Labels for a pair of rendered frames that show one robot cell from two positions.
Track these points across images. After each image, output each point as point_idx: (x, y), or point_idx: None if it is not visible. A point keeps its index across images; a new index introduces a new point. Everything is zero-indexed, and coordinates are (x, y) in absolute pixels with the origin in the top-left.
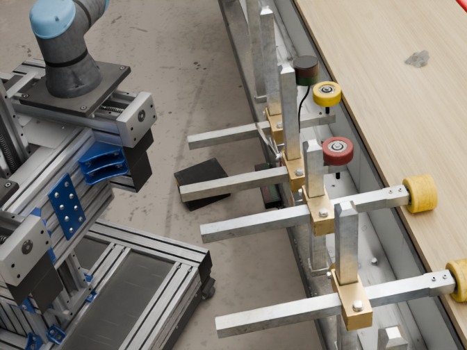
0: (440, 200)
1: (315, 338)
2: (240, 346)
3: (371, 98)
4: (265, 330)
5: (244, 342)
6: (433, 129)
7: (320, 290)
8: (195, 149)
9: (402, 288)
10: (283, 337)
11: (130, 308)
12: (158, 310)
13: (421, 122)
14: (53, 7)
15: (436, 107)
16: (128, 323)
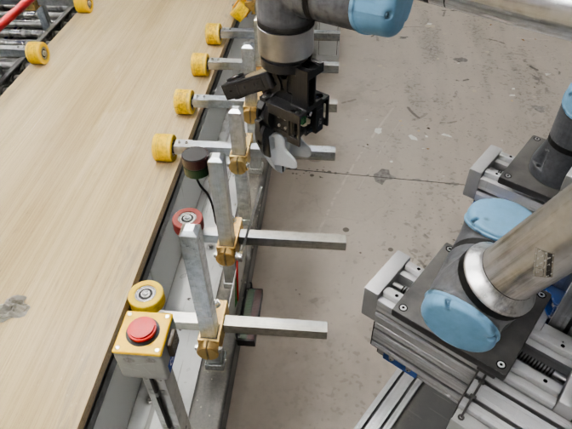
0: (149, 158)
1: (240, 403)
2: (310, 416)
3: (111, 266)
4: (282, 426)
5: (305, 420)
6: (94, 214)
7: (253, 206)
8: None
9: (224, 96)
10: (268, 414)
11: (417, 424)
12: (386, 405)
13: (95, 224)
14: (498, 210)
15: (66, 237)
16: (419, 406)
